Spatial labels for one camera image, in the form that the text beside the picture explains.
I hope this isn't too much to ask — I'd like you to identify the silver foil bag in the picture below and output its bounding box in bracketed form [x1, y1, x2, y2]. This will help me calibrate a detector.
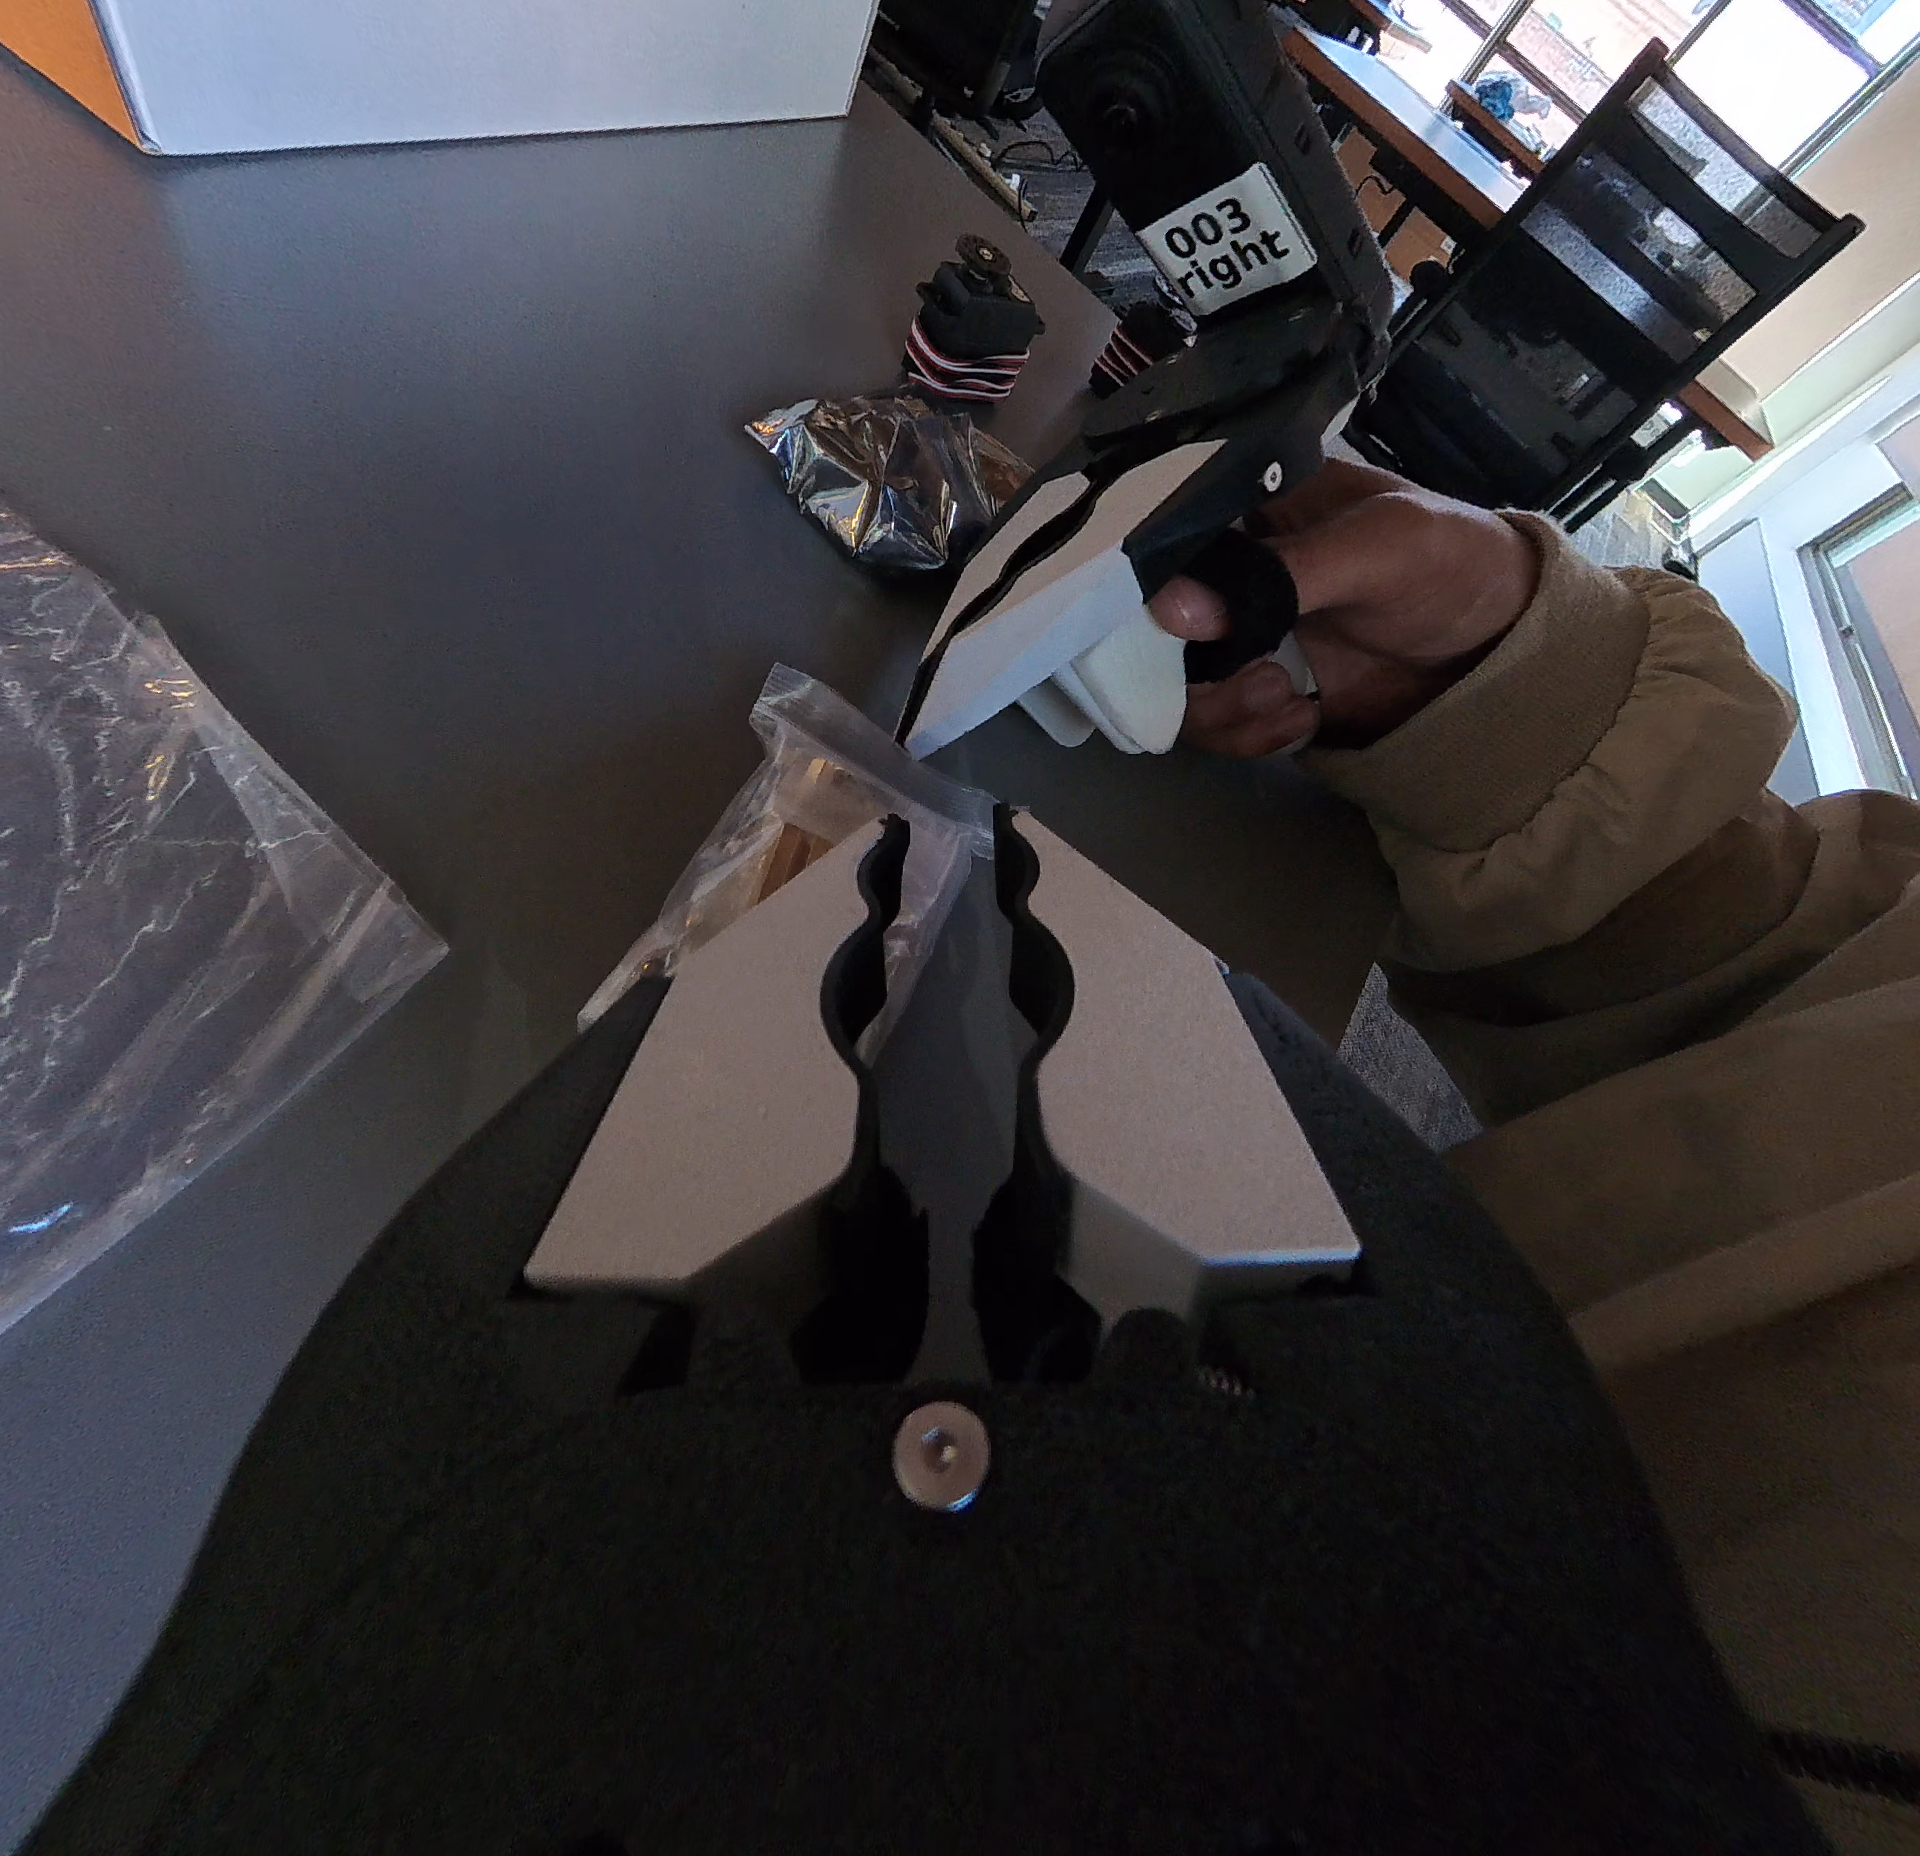
[745, 393, 1041, 581]

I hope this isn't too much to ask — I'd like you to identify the person's right forearm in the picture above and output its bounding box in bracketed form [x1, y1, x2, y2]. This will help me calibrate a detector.
[1297, 512, 1920, 1019]

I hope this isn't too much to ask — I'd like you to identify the zip bag of brass standoffs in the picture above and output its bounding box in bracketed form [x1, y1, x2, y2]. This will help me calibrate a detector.
[576, 663, 1002, 1034]

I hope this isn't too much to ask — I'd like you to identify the black servo with striped cable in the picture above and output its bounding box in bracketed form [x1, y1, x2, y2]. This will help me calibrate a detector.
[1086, 300, 1201, 402]
[904, 231, 1047, 411]

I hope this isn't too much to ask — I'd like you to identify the clear plastic bag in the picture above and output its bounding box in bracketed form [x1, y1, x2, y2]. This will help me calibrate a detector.
[0, 497, 452, 1337]

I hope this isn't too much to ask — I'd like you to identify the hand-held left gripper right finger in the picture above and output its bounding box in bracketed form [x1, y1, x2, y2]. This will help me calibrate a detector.
[972, 801, 1365, 1385]

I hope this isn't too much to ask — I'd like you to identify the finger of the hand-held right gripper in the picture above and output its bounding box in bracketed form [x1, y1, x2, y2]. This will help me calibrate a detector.
[897, 437, 1236, 760]
[936, 471, 1117, 642]

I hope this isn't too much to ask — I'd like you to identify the orange and white box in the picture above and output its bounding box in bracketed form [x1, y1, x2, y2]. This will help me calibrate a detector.
[0, 0, 900, 159]

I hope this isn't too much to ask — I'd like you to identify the black office chair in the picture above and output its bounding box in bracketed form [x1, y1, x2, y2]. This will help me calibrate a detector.
[1350, 37, 1869, 535]

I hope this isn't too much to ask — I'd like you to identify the person's right hand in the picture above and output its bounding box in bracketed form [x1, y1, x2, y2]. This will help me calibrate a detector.
[1146, 462, 1546, 760]

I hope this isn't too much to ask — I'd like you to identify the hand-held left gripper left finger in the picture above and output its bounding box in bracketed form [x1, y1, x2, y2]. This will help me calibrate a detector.
[521, 817, 938, 1385]

